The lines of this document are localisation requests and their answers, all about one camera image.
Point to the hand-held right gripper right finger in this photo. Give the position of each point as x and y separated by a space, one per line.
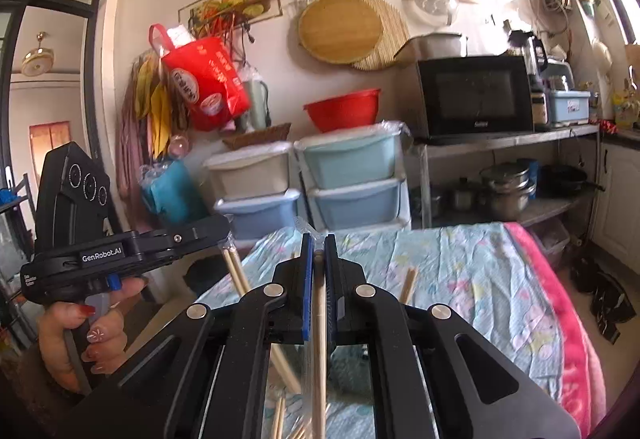
331 289

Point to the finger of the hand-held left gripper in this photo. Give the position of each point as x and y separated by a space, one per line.
185 239

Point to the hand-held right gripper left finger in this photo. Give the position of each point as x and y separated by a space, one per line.
308 289

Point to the wooden chopsticks pair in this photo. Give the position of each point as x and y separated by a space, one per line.
278 419
301 431
239 280
409 286
318 369

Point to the person's left forearm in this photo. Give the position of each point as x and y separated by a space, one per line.
35 411

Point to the person's left hand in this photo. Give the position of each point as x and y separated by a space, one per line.
60 339

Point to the blue plastic bag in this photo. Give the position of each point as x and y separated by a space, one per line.
170 194

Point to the light blue storage drawer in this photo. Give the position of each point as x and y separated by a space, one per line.
355 206

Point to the beige storage drawer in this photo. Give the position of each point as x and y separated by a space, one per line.
250 174

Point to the pink hanging cloth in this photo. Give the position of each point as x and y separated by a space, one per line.
129 144

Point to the light blue printed blanket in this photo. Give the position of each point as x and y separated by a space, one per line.
450 279

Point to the yellow hanging bags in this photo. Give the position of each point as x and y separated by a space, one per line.
160 119

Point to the wicker basket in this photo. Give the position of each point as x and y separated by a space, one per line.
260 135

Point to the teal storage drawer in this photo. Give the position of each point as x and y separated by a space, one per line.
350 159

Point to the black framed glass door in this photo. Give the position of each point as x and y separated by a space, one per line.
95 69

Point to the gold ceiling lamp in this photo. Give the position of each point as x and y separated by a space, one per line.
37 61

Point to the red shopping bag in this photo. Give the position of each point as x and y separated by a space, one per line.
210 79

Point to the red plastic basin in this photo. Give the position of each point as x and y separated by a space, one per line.
342 111

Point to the steel pot with lid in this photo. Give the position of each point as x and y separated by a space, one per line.
505 176

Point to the clear storage box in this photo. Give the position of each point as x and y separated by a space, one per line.
550 241

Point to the metal shelf rack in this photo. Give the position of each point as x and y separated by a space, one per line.
500 141

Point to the black microwave oven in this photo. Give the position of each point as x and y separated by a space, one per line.
475 94

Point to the pink blanket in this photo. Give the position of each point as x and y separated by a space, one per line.
575 349

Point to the black frying pan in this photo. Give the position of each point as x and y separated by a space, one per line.
565 179

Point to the round wooden cutting board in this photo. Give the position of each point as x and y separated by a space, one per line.
340 29

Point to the round bamboo mat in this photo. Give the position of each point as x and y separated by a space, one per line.
395 29

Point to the light blue dish box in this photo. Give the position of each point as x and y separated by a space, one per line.
567 108

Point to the white kitchen cabinet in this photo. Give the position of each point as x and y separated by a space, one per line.
617 189

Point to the steel colander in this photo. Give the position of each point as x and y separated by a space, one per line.
435 1

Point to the black blender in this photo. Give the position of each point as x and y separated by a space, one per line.
530 54

